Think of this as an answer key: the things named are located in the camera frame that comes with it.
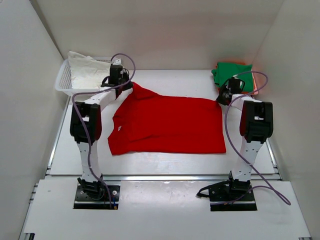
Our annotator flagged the red t-shirt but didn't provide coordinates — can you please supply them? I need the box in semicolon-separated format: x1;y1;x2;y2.
108;83;227;155

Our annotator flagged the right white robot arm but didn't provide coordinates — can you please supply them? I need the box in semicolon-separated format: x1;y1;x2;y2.
216;76;274;200

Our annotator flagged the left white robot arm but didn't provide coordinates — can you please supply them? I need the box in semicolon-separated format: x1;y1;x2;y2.
69;64;133;204

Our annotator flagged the folded green t-shirt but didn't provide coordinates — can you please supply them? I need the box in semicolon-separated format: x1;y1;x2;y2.
211;62;254;95

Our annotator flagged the folded orange t-shirt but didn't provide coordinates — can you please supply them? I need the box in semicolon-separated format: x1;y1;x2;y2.
216;59;259;96

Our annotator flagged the crumpled white t-shirt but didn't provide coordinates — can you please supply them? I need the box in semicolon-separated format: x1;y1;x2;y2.
67;51;111;90

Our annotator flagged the white plastic basket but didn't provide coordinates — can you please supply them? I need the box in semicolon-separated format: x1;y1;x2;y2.
55;57;111;96

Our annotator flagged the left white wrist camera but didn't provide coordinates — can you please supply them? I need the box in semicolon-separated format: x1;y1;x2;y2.
111;58;122;66

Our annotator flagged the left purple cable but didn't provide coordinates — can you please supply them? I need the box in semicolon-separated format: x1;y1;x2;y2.
71;53;137;210

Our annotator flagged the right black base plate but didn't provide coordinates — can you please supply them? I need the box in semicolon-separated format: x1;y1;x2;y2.
196;180;258;212

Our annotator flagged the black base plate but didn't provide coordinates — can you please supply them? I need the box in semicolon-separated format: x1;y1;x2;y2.
196;180;258;212
73;184;121;210

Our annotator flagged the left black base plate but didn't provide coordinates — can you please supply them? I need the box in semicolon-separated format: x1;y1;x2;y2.
73;184;121;210

